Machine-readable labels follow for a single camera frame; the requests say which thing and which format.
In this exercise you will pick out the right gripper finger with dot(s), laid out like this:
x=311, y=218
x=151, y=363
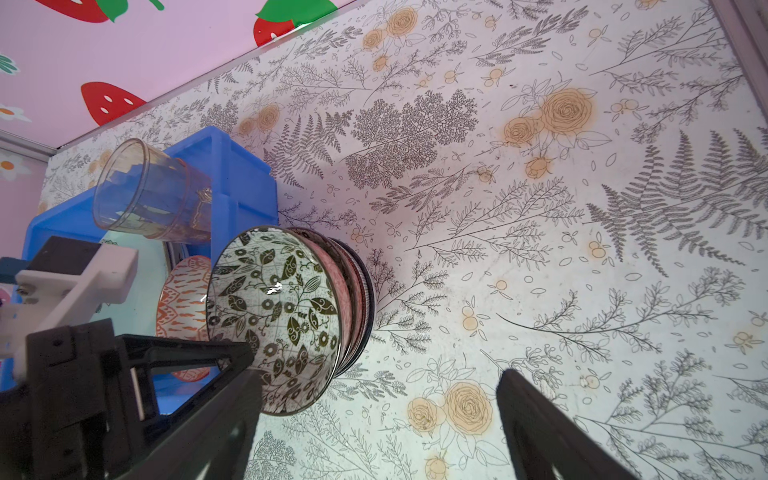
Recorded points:
x=543, y=443

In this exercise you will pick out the orange patterned bowl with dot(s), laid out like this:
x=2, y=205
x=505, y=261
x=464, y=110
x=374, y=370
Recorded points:
x=181, y=309

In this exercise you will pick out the black leaf pattern bowl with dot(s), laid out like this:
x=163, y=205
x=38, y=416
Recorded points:
x=285, y=295

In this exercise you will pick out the blue plastic bin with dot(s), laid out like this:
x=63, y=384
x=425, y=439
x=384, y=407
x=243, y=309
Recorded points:
x=244, y=196

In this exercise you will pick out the pink clear glass cup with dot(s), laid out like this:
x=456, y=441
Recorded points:
x=142, y=190

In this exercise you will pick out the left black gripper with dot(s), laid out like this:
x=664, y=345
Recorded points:
x=88, y=409

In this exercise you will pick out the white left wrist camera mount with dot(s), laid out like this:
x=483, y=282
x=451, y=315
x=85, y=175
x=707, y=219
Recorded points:
x=63, y=285

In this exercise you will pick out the pale green flower plate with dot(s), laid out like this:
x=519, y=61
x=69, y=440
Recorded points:
x=137, y=314

